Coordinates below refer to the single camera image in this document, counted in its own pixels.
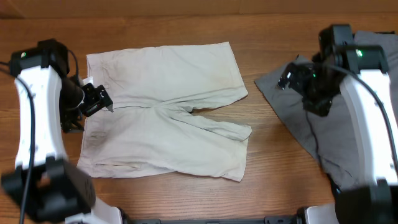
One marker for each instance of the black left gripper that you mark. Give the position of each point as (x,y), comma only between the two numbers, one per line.
(68,119)

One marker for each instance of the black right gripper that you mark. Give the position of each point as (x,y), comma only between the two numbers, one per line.
(322,107)

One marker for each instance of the beige cotton shorts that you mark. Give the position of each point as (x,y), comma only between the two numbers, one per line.
(152,127)

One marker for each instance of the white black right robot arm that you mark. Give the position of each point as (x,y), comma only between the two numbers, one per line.
(359,73)

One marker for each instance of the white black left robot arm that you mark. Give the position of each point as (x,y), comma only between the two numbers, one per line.
(44,184)

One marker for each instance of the white label tag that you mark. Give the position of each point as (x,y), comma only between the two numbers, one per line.
(87,80)

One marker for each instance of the grey shirt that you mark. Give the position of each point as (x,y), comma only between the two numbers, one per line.
(330,139)

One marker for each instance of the black garment under shirt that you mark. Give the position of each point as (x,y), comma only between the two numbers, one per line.
(387,32)

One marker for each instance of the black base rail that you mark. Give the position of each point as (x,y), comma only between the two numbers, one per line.
(288,219)

